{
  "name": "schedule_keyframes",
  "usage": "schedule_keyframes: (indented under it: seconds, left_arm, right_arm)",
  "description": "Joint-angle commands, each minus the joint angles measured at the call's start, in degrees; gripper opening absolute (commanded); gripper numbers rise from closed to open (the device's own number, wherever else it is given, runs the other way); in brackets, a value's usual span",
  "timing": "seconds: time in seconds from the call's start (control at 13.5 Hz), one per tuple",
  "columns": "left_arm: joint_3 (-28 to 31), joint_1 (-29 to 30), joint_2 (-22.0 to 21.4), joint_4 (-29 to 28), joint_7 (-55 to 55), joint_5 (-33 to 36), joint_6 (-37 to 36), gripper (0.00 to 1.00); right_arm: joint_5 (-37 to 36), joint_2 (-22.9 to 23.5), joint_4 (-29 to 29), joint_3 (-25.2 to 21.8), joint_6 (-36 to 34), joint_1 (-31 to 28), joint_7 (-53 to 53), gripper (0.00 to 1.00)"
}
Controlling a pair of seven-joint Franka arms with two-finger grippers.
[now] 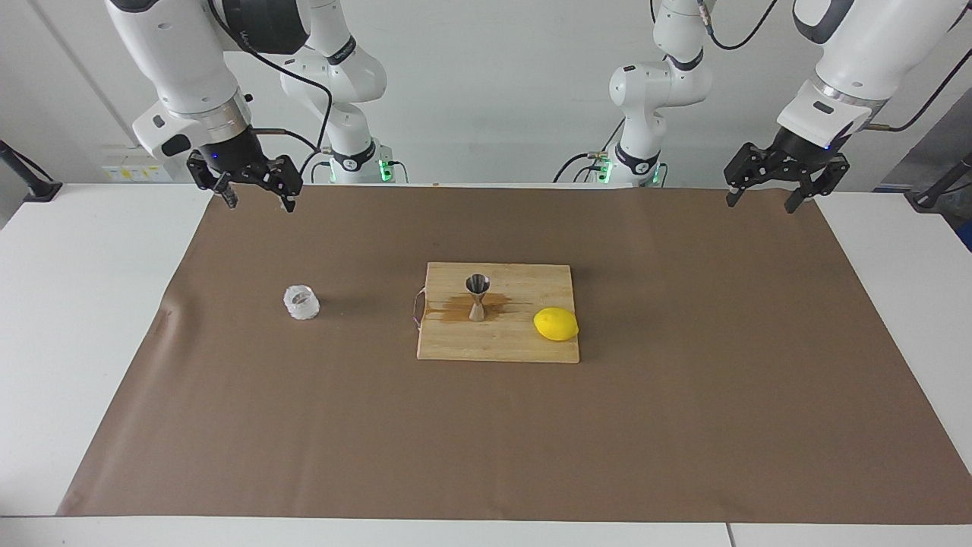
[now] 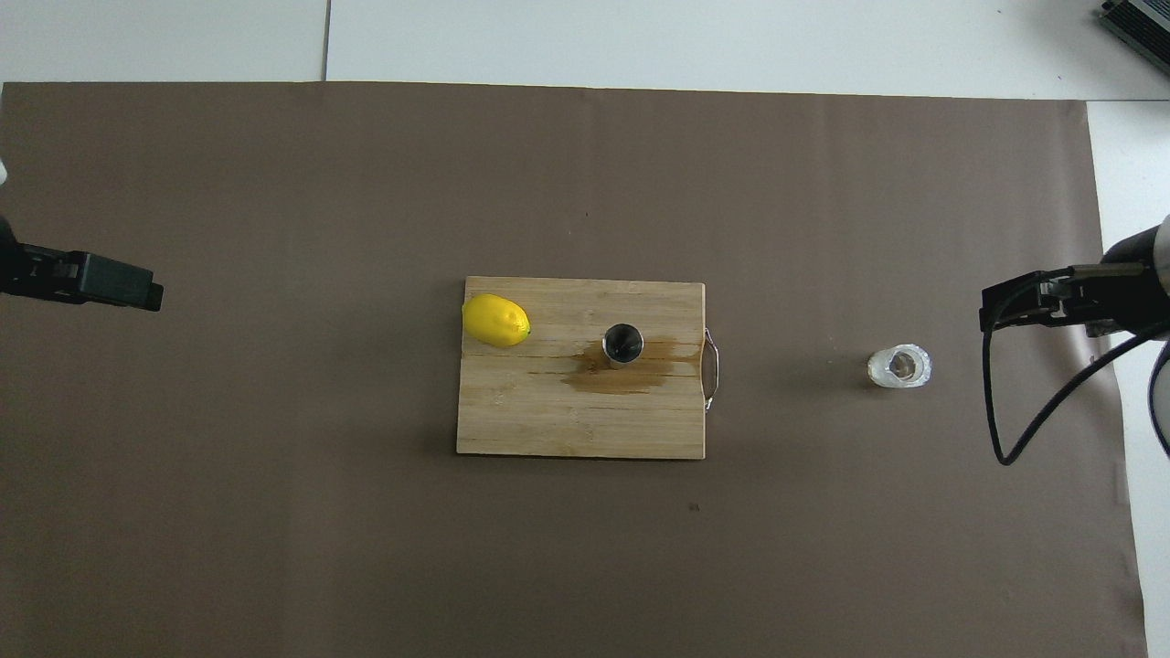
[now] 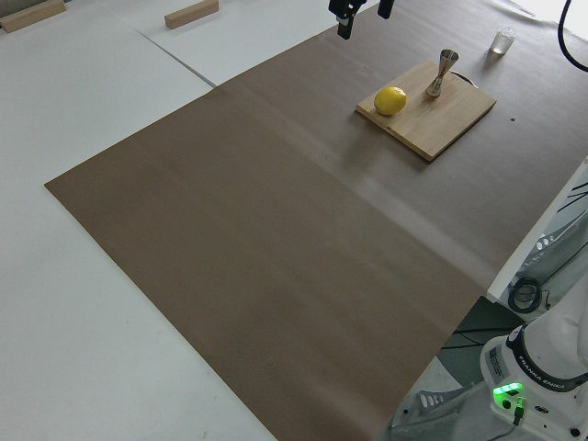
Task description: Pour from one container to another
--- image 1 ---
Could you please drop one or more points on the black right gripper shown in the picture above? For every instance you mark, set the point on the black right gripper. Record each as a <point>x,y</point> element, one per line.
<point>229,157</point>

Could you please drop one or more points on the white wall socket strip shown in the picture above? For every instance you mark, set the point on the white wall socket strip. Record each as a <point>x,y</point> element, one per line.
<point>133,171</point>

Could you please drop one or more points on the wooden cutting board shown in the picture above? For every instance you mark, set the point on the wooden cutting board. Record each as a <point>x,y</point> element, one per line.
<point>456,342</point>

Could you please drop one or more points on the yellow lemon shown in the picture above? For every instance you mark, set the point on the yellow lemon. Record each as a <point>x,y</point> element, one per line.
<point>556,324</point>

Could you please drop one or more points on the clear faceted glass cup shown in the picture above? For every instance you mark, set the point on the clear faceted glass cup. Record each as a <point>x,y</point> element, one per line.
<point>301,304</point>

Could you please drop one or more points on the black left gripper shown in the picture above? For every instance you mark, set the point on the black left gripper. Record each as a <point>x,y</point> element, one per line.
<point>797,152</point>

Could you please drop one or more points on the black camera stand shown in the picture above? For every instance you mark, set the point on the black camera stand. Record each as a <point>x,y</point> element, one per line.
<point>42,190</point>
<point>928,199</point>

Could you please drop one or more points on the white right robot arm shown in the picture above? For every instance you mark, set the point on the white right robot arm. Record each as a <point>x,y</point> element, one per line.
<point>175,53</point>

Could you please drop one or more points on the brown paper table mat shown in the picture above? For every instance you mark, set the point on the brown paper table mat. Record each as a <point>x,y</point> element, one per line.
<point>304,441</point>

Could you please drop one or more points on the steel double jigger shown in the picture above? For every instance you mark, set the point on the steel double jigger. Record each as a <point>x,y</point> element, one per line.
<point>478,308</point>

